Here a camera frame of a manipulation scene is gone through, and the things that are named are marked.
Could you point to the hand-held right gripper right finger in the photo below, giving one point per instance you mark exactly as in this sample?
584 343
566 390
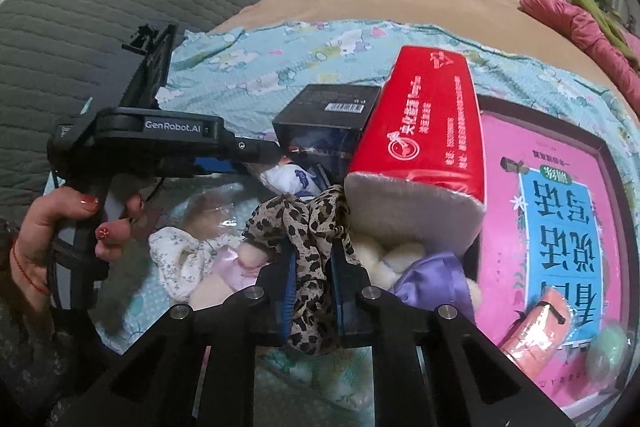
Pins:
340 287

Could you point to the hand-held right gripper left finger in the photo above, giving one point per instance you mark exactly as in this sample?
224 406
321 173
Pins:
287 279

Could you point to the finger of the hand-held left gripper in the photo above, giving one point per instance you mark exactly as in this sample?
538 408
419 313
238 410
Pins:
255 153

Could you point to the pink beige plush scrunchie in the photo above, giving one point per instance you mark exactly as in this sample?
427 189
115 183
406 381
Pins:
250 257

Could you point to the white blue printed plastic bag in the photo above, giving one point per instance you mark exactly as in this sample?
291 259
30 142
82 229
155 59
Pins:
295 179

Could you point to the leopard print scrunchie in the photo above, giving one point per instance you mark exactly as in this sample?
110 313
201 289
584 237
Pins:
310 227

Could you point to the white floral scrunchie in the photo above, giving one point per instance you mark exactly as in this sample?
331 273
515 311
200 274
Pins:
175 257

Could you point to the dark shallow box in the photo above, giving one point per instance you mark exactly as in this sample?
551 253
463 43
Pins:
612 177

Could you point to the person's left forearm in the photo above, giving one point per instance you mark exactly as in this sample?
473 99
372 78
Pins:
22 279

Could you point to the person's left hand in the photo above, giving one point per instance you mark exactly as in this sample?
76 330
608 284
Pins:
42 227

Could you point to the white plush purple satin scrunchie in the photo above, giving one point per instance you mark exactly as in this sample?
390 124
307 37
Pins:
385 257

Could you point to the clear wrapped peach scrunchie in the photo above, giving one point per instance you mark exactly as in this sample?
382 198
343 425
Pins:
205 207

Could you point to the black cardboard box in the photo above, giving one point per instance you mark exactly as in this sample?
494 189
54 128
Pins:
325 107

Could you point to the teal cartoon printed blanket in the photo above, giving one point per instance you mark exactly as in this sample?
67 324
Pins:
300 52

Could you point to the red tissue pack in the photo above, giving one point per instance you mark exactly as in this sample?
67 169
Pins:
425 122

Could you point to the pink book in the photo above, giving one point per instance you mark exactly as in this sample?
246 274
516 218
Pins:
500 207

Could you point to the orange small packet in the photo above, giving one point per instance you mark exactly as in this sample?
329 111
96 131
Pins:
535 327

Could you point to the person's dark patterned clothing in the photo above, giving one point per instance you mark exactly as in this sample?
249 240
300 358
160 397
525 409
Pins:
30 357

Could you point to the pale green ball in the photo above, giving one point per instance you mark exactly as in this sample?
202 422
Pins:
607 352

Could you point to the pink quilt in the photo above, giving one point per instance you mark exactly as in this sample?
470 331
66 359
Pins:
575 27

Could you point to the green cloth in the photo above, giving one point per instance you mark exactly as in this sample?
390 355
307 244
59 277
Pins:
595 12

